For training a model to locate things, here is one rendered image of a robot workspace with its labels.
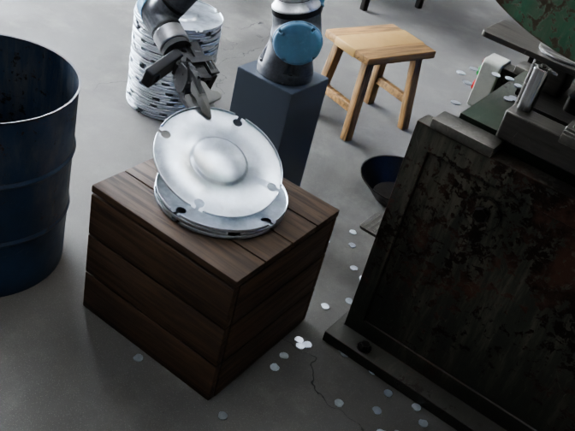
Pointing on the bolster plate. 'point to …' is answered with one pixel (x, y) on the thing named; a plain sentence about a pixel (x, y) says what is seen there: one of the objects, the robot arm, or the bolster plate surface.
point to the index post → (534, 87)
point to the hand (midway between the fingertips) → (204, 115)
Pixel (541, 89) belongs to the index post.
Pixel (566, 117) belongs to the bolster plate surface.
